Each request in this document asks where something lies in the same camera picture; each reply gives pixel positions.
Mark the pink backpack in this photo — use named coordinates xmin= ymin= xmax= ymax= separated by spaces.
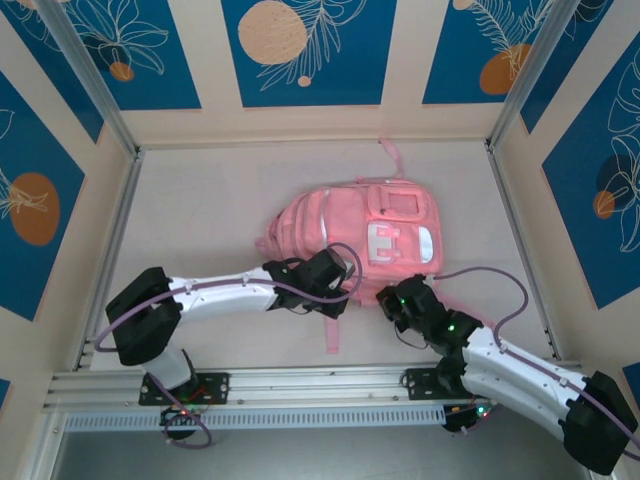
xmin=254 ymin=137 xmax=444 ymax=356

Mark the right circuit board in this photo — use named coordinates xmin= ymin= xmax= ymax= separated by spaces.
xmin=444 ymin=404 xmax=496 ymax=434

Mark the circuit board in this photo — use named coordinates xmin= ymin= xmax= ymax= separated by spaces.
xmin=444 ymin=404 xmax=496 ymax=434
xmin=159 ymin=405 xmax=206 ymax=426

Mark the left circuit board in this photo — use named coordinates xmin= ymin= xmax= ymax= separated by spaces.
xmin=159 ymin=405 xmax=206 ymax=426

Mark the right gripper black wire loop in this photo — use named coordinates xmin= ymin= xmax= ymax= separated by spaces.
xmin=394 ymin=322 xmax=427 ymax=351

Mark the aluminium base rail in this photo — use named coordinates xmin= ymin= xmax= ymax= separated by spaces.
xmin=42 ymin=360 xmax=594 ymax=412

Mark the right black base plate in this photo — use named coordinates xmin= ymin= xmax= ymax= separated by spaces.
xmin=399 ymin=367 xmax=499 ymax=401

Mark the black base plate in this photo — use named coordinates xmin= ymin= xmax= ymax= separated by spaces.
xmin=399 ymin=367 xmax=499 ymax=401
xmin=138 ymin=370 xmax=231 ymax=407

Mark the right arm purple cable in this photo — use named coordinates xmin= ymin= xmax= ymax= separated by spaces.
xmin=432 ymin=267 xmax=640 ymax=461

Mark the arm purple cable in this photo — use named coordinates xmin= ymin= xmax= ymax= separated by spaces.
xmin=94 ymin=242 xmax=364 ymax=449
xmin=432 ymin=267 xmax=640 ymax=461

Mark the white slotted cable duct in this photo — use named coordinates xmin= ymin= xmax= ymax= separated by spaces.
xmin=62 ymin=405 xmax=446 ymax=434

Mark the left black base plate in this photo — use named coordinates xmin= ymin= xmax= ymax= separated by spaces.
xmin=138 ymin=370 xmax=231 ymax=407

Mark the right aluminium side rail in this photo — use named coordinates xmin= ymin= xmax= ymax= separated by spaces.
xmin=484 ymin=142 xmax=561 ymax=361

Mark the aluminium side rail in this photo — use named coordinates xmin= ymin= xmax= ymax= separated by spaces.
xmin=484 ymin=142 xmax=561 ymax=361
xmin=74 ymin=147 xmax=146 ymax=371

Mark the left aluminium side rail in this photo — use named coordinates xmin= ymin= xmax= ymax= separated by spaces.
xmin=74 ymin=147 xmax=146 ymax=371

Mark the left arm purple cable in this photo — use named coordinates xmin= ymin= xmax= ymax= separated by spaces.
xmin=94 ymin=242 xmax=364 ymax=449

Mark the right aluminium corner post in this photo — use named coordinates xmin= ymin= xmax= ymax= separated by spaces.
xmin=487 ymin=0 xmax=571 ymax=151

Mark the aluminium corner post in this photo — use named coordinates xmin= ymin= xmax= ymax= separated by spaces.
xmin=37 ymin=0 xmax=139 ymax=156
xmin=487 ymin=0 xmax=571 ymax=151

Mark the left aluminium corner post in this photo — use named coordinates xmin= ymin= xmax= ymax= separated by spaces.
xmin=37 ymin=0 xmax=139 ymax=156

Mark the left aluminium frame leg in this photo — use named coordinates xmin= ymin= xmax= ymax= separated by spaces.
xmin=19 ymin=409 xmax=69 ymax=480

